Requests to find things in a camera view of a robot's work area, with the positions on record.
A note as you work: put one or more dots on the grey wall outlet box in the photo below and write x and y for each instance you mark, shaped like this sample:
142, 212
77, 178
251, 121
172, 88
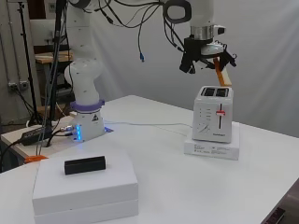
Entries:
18, 85

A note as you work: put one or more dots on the thin black light stand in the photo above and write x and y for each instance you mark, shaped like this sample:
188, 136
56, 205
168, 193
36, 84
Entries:
30, 77

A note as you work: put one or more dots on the white seven-joint robot arm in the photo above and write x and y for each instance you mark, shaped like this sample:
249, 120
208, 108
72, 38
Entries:
84, 74

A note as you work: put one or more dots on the white hanging sheet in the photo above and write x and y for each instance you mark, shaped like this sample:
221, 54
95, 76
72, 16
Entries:
264, 46

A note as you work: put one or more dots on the black block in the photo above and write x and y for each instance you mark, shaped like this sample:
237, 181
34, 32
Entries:
84, 165

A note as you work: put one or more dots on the steel toaster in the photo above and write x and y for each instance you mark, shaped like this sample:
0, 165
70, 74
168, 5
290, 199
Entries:
211, 124

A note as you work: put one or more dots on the beige side table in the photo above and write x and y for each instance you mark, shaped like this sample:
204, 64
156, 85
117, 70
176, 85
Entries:
18, 146

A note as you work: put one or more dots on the white flat box with print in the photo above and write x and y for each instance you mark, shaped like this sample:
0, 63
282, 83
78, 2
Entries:
211, 151

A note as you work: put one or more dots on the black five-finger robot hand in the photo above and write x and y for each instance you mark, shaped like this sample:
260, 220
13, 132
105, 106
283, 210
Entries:
196, 51

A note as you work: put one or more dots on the toy bread slice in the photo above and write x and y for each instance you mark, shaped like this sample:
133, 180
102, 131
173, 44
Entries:
223, 76

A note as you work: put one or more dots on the wooden table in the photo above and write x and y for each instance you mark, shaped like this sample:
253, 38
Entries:
43, 57

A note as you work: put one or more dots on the orange object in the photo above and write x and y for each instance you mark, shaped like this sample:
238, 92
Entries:
35, 158

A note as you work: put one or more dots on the thick black tripod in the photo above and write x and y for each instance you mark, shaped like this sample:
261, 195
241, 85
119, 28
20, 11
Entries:
56, 56

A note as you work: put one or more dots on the dark flat object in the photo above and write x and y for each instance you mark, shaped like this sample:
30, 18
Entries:
274, 216

